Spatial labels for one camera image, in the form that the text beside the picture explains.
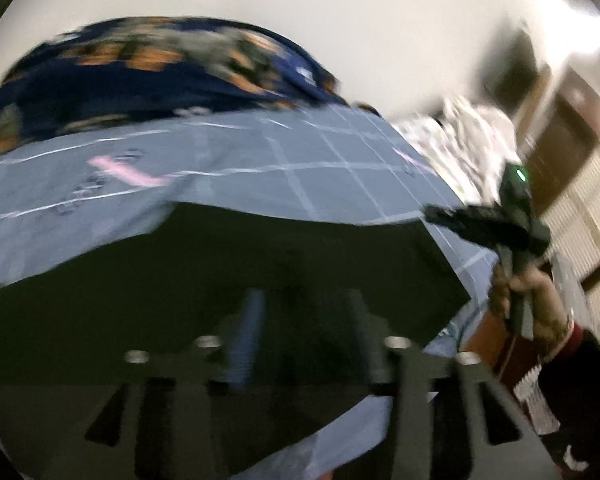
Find black pants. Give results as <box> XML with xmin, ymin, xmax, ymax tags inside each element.
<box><xmin>0</xmin><ymin>200</ymin><xmax>474</xmax><ymax>480</ymax></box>

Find white patterned quilt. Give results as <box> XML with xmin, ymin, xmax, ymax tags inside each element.
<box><xmin>392</xmin><ymin>97</ymin><xmax>524</xmax><ymax>207</ymax></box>

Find black wall television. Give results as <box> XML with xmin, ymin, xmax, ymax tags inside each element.
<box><xmin>482</xmin><ymin>27</ymin><xmax>542</xmax><ymax>112</ymax></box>

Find blue checked bed sheet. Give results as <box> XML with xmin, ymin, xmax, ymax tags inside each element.
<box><xmin>0</xmin><ymin>105</ymin><xmax>501</xmax><ymax>480</ymax></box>

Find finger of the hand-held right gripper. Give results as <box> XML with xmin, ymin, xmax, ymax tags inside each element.
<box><xmin>422</xmin><ymin>203</ymin><xmax>512</xmax><ymax>247</ymax></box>

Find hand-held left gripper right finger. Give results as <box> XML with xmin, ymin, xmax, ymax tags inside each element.
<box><xmin>330</xmin><ymin>290</ymin><xmax>564</xmax><ymax>480</ymax></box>

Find brown wooden wardrobe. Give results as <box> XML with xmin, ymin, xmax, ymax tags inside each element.
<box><xmin>525</xmin><ymin>64</ymin><xmax>600</xmax><ymax>342</ymax></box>

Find navy dog print blanket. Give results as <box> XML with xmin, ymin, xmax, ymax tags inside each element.
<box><xmin>0</xmin><ymin>16</ymin><xmax>352</xmax><ymax>159</ymax></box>

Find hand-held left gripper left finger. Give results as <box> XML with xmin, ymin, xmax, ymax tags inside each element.
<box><xmin>30</xmin><ymin>287</ymin><xmax>269</xmax><ymax>480</ymax></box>

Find person's right forearm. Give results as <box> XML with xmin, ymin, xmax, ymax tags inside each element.
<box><xmin>537</xmin><ymin>322</ymin><xmax>600</xmax><ymax>477</ymax></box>

